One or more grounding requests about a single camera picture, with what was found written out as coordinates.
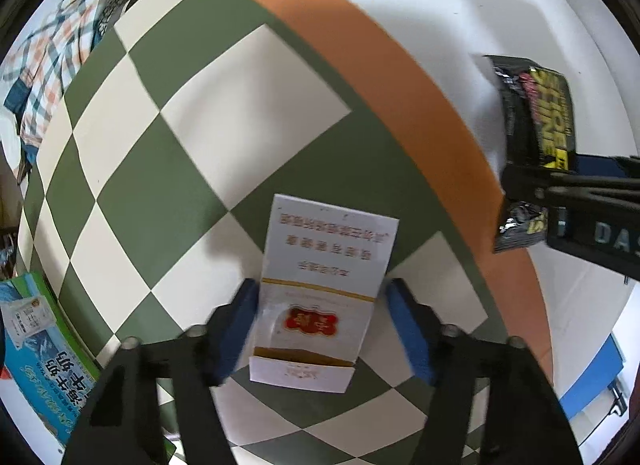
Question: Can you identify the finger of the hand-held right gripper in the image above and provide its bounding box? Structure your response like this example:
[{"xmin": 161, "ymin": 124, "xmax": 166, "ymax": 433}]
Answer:
[
  {"xmin": 574, "ymin": 154, "xmax": 640, "ymax": 179},
  {"xmin": 501, "ymin": 164, "xmax": 640, "ymax": 207}
]

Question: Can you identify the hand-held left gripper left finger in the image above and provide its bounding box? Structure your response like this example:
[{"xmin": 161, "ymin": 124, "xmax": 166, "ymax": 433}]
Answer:
[{"xmin": 60, "ymin": 277, "xmax": 261, "ymax": 465}]

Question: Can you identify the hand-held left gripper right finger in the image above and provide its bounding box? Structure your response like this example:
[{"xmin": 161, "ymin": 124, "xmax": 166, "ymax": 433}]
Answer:
[{"xmin": 384, "ymin": 277, "xmax": 585, "ymax": 465}]

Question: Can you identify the black wipes packet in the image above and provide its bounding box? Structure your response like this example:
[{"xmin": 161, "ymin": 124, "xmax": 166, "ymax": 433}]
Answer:
[{"xmin": 483, "ymin": 54, "xmax": 579, "ymax": 255}]

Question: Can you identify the white cigarette box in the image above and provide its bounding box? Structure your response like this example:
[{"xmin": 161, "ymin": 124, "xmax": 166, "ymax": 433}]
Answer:
[{"xmin": 248, "ymin": 193, "xmax": 400, "ymax": 394}]

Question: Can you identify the blue green milk carton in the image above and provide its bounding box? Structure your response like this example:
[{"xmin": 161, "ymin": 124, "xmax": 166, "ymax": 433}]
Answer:
[{"xmin": 0, "ymin": 269, "xmax": 176, "ymax": 451}]

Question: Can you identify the blue chair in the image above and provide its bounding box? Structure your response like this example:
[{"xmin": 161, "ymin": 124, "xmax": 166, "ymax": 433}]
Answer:
[{"xmin": 558, "ymin": 332, "xmax": 629, "ymax": 419}]

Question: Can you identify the green checkered tablecloth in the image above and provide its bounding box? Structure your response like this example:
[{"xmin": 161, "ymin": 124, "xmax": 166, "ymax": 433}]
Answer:
[{"xmin": 17, "ymin": 0, "xmax": 556, "ymax": 465}]

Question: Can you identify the plaid shirt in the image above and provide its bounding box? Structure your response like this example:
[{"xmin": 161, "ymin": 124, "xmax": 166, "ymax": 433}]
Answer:
[{"xmin": 0, "ymin": 0, "xmax": 162, "ymax": 182}]

